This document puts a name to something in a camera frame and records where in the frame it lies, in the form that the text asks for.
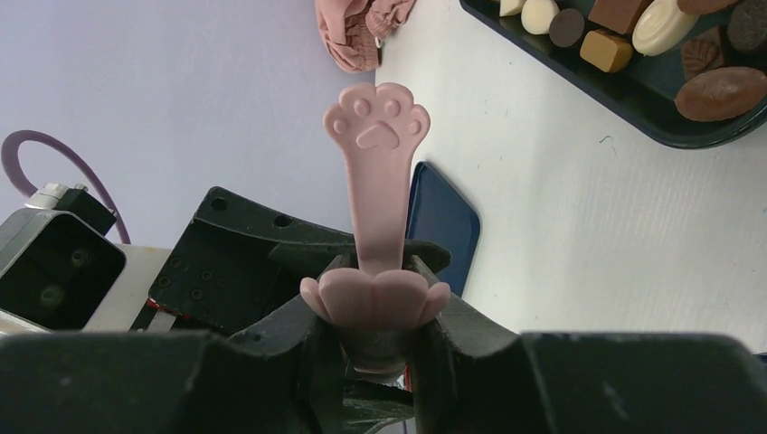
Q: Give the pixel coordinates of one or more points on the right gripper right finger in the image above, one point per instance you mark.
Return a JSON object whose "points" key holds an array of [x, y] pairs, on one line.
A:
{"points": [[471, 375]]}

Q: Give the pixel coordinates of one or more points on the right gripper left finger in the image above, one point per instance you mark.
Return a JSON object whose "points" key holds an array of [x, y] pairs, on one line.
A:
{"points": [[280, 375]]}

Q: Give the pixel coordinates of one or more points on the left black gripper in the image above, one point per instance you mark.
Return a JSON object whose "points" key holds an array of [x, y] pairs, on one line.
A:
{"points": [[238, 260]]}

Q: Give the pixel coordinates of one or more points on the pink cat paw tongs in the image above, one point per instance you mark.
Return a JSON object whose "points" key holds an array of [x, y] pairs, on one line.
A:
{"points": [[377, 306]]}

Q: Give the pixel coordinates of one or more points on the caramel square chocolate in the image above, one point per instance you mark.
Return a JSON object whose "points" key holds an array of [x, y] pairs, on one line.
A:
{"points": [[606, 52]]}

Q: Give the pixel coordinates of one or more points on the brown oval chocolate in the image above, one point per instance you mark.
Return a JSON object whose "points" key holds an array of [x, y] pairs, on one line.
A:
{"points": [[721, 94]]}

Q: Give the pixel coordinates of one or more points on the black chocolate tray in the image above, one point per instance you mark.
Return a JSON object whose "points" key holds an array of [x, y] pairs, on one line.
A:
{"points": [[642, 94]]}

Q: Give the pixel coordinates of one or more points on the white oval chocolate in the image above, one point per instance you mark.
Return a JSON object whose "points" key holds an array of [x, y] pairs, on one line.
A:
{"points": [[661, 27]]}

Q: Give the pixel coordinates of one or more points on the blue tin lid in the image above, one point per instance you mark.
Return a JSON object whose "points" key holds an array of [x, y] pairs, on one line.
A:
{"points": [[439, 213]]}

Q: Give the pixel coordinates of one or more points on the pink cloth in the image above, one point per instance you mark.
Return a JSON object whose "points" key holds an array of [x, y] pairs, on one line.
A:
{"points": [[354, 31]]}

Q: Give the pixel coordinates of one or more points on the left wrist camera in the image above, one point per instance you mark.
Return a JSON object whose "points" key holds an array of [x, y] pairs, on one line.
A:
{"points": [[57, 264]]}

